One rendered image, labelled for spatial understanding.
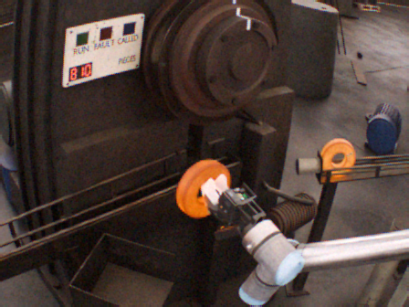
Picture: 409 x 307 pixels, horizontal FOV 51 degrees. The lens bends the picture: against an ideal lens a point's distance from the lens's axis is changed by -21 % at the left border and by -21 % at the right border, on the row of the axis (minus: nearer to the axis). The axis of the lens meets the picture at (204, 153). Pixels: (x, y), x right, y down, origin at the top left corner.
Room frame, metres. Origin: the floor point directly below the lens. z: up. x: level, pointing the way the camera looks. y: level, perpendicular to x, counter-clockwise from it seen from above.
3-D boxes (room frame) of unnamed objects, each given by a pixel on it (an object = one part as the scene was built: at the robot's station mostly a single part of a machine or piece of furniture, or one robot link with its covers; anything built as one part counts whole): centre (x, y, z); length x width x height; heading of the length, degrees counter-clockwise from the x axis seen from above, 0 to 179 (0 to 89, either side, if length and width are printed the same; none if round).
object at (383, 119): (3.27, -1.41, 0.17); 0.57 x 0.31 x 0.34; 152
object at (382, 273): (1.46, -0.87, 0.26); 0.12 x 0.12 x 0.52
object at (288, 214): (1.58, -0.35, 0.27); 0.22 x 0.13 x 0.53; 132
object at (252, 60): (1.39, -0.08, 1.11); 0.28 x 0.06 x 0.28; 132
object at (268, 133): (1.63, -0.18, 0.68); 0.11 x 0.08 x 0.24; 42
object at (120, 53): (1.32, 0.32, 1.15); 0.26 x 0.02 x 0.18; 132
